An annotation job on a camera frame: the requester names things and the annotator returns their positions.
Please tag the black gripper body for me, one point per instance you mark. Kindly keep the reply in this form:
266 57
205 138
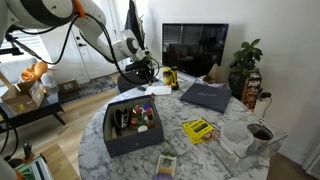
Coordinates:
141 68

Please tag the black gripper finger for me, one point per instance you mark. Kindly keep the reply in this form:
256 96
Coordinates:
152 78
144 79

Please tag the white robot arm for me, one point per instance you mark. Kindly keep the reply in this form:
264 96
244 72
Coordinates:
88 17

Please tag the yellow lidded jar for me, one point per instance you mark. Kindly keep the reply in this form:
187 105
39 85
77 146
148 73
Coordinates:
167 76

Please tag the clear plastic jar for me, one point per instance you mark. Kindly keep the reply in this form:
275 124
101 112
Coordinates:
235 138

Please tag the white paper sheet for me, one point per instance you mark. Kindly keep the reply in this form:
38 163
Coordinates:
158 90

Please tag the grey chair back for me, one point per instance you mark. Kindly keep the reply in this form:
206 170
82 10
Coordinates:
128 83

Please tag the black yellow bottle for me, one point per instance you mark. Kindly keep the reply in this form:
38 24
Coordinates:
174 83

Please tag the grey patterned rug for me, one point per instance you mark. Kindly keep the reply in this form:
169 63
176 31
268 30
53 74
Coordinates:
96 86

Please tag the hanging dark jacket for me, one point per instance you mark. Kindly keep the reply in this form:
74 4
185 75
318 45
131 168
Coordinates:
134 23

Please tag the black sunglasses in box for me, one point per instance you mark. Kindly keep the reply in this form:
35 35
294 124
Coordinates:
121 118

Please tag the dark blue open box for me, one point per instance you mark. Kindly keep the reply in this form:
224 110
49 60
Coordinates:
144 127

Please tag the black television screen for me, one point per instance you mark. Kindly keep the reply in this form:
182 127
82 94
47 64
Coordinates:
193 47

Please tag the brown paper bag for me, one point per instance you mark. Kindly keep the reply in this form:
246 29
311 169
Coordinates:
215 75

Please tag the dark blue box lid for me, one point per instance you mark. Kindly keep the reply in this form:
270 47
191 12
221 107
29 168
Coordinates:
215 99

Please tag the yellow black packet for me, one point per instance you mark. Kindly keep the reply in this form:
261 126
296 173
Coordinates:
199 130

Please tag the small flat cardboard box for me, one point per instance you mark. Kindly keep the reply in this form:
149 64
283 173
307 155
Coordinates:
69 86

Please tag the green snack packet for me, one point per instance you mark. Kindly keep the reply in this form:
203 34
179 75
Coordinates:
166 163

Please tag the green potted plant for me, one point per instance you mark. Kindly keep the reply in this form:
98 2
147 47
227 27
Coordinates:
244 61

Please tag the purple object at edge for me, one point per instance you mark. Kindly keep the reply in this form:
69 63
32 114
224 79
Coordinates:
163 176

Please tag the brown jenga box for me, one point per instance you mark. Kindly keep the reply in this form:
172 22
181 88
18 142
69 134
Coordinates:
251 89

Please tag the orange plush toy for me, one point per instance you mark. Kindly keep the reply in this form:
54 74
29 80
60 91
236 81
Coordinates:
34 71

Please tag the open cardboard box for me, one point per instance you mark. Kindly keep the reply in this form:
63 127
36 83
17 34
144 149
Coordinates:
24 97

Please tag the clear acrylic tray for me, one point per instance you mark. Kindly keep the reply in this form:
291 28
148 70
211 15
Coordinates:
236 165

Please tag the dark grey cup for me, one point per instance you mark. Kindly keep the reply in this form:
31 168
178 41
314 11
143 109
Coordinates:
262 136

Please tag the stack of books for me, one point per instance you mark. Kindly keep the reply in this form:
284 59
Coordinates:
36 169

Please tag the black low table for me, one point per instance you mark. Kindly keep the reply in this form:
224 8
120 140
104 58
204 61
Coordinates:
50 107

